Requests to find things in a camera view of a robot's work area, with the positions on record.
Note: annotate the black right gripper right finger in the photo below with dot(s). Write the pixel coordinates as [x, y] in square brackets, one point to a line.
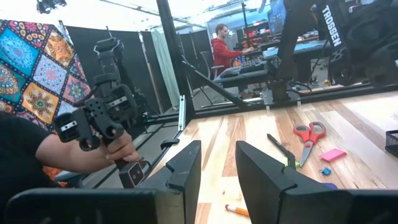
[280, 199]

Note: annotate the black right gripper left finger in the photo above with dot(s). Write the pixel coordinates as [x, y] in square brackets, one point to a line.
[174, 174]

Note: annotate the dark blue sticky note pad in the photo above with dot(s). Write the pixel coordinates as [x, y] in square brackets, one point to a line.
[330, 186]

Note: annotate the black pen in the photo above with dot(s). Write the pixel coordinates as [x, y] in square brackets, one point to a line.
[280, 146]

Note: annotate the blue binder clip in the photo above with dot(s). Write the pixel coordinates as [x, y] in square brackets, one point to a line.
[325, 171]

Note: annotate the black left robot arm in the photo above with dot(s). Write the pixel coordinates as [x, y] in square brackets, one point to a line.
[298, 31]

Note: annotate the person's forearm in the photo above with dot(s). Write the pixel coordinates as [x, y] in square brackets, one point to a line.
[71, 155]

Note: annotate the gray office chair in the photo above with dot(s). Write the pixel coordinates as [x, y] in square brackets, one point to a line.
[206, 62]

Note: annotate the black mesh desk organizer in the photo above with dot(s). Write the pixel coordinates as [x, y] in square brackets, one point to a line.
[392, 143]

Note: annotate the person's hand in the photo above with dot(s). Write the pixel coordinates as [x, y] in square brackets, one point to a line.
[121, 151]

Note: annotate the pale green curtain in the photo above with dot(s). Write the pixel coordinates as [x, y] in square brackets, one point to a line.
[163, 68]

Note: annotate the dark gray desk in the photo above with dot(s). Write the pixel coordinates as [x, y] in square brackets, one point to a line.
[248, 76]

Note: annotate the black keyboard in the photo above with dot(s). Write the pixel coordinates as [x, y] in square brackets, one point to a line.
[253, 65]

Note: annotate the blue desk mat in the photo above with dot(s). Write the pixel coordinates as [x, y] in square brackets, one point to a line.
[298, 48]

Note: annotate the colourful patterned cloth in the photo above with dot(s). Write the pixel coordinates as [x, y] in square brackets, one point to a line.
[37, 68]

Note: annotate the blue screen monitor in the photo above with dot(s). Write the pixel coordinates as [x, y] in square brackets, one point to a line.
[276, 15]

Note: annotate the black ceiling spotlight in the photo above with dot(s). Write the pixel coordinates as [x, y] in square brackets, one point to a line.
[46, 5]

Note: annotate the black partition wall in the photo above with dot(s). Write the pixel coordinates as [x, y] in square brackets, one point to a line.
[84, 46]

